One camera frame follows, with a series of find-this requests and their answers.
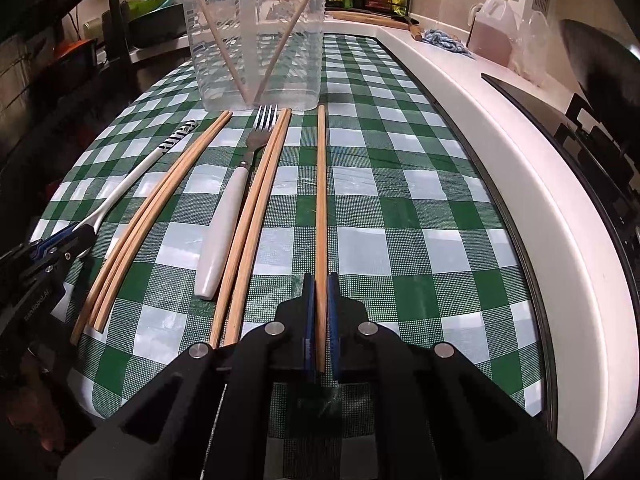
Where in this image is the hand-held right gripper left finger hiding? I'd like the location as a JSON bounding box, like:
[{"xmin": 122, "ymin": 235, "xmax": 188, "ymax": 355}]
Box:
[{"xmin": 57, "ymin": 272, "xmax": 321, "ymax": 480}]

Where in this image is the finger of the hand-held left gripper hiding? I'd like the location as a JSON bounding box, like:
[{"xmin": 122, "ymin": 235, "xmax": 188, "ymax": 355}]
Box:
[
  {"xmin": 17, "ymin": 232, "xmax": 97, "ymax": 286},
  {"xmin": 0, "ymin": 224, "xmax": 88, "ymax": 263}
]

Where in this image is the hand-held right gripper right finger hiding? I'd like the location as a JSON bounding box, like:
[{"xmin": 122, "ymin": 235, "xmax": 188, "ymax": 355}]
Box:
[{"xmin": 326, "ymin": 272, "xmax": 586, "ymax": 480}]

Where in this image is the white spoon with striped handle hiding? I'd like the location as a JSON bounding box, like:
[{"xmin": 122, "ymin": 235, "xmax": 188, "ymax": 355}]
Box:
[{"xmin": 75, "ymin": 119, "xmax": 199, "ymax": 231}]

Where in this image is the white-handled metal fork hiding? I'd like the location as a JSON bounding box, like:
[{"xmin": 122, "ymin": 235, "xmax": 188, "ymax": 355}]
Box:
[{"xmin": 194, "ymin": 104, "xmax": 279, "ymax": 302}]

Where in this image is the clear plastic container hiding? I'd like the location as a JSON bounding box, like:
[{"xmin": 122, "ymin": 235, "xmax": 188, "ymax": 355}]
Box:
[{"xmin": 179, "ymin": 0, "xmax": 328, "ymax": 113}]

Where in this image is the person's left hand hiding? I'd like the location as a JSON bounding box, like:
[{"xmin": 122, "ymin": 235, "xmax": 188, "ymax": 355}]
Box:
[{"xmin": 0, "ymin": 355, "xmax": 66, "ymax": 456}]

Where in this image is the green checkered tablecloth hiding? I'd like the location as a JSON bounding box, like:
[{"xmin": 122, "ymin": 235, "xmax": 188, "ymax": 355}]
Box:
[{"xmin": 31, "ymin": 32, "xmax": 557, "ymax": 480}]

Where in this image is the orange plastic item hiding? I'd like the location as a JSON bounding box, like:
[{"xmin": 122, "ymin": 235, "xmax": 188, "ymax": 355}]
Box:
[{"xmin": 52, "ymin": 37, "xmax": 98, "ymax": 61}]

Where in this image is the black metal shelf rack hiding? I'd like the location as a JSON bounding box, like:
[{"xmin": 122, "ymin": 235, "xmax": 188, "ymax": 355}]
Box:
[{"xmin": 0, "ymin": 0, "xmax": 133, "ymax": 161}]

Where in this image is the black frying pan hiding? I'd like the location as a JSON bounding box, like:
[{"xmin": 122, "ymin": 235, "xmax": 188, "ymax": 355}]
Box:
[{"xmin": 127, "ymin": 2, "xmax": 193, "ymax": 48}]

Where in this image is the green plastic bowl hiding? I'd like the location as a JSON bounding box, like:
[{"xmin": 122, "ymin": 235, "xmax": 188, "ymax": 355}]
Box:
[{"xmin": 127, "ymin": 0, "xmax": 176, "ymax": 18}]

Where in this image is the black induction cooktop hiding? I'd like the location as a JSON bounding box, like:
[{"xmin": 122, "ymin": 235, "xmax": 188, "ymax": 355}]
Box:
[{"xmin": 481, "ymin": 72, "xmax": 640, "ymax": 241}]

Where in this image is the blue knitted cloth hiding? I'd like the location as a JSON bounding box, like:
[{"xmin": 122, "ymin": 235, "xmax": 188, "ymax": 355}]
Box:
[{"xmin": 421, "ymin": 29, "xmax": 481, "ymax": 61}]

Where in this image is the wooden cutting board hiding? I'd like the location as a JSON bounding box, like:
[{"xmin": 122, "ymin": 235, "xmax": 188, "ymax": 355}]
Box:
[{"xmin": 325, "ymin": 9, "xmax": 426, "ymax": 41}]

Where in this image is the plastic jug of brown liquid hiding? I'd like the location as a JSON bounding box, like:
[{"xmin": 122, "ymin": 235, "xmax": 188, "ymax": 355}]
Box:
[{"xmin": 467, "ymin": 0, "xmax": 518, "ymax": 68}]

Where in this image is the clear empty plastic bottle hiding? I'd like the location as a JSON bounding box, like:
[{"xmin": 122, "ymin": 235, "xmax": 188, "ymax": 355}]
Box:
[{"xmin": 510, "ymin": 10, "xmax": 563, "ymax": 86}]

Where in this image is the dark metal wok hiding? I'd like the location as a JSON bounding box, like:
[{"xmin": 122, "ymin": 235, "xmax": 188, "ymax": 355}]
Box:
[{"xmin": 557, "ymin": 19, "xmax": 640, "ymax": 131}]

